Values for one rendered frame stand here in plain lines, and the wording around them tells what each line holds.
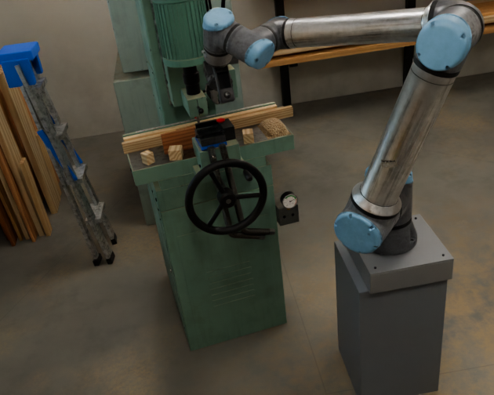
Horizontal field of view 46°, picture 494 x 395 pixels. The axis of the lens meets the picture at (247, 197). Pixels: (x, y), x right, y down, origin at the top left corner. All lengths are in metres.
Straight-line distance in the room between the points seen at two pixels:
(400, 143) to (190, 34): 0.83
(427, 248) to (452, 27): 0.84
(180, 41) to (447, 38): 0.95
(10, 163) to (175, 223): 1.45
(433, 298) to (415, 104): 0.79
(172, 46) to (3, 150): 1.59
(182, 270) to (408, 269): 0.89
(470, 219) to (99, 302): 1.96
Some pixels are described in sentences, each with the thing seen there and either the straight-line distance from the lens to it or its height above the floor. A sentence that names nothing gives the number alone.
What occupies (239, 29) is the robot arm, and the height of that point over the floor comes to 1.38.
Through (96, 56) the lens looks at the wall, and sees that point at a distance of 4.58.
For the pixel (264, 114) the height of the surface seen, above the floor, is 0.93.
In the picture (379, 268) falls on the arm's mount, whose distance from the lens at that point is 1.93.
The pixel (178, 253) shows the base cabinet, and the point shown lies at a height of 0.51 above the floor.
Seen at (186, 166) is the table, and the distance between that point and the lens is 2.11.
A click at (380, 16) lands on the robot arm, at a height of 1.40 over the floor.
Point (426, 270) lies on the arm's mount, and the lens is 1.98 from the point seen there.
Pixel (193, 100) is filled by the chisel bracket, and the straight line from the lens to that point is 2.15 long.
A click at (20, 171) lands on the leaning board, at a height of 0.41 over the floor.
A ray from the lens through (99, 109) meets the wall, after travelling 4.71.
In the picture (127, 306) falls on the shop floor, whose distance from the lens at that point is 2.93.
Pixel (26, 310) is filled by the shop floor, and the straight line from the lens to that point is 3.12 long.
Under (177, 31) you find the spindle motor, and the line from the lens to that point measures 2.04.
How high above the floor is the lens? 1.83
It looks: 31 degrees down
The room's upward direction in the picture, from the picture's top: 7 degrees counter-clockwise
